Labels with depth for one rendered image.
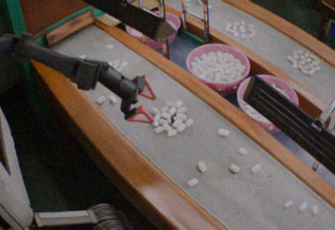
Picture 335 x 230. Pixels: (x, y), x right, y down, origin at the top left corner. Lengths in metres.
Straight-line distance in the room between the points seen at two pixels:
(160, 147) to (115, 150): 0.15
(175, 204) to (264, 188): 0.29
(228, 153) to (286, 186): 0.26
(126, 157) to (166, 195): 0.20
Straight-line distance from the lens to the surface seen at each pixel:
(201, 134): 1.26
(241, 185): 1.14
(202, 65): 1.52
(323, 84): 1.57
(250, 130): 1.25
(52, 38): 1.78
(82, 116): 1.36
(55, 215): 1.02
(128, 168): 1.17
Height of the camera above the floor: 1.70
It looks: 46 degrees down
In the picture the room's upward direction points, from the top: 6 degrees counter-clockwise
